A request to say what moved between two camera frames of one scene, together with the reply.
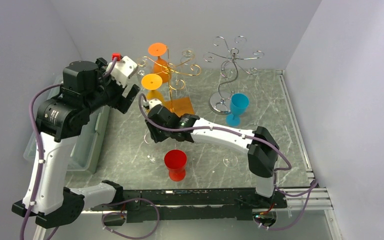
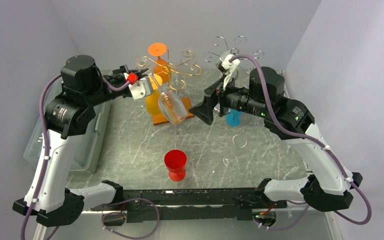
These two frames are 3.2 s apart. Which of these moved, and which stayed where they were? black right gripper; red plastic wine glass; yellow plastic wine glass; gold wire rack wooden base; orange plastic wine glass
Moved: black right gripper
Stayed: gold wire rack wooden base; orange plastic wine glass; yellow plastic wine glass; red plastic wine glass
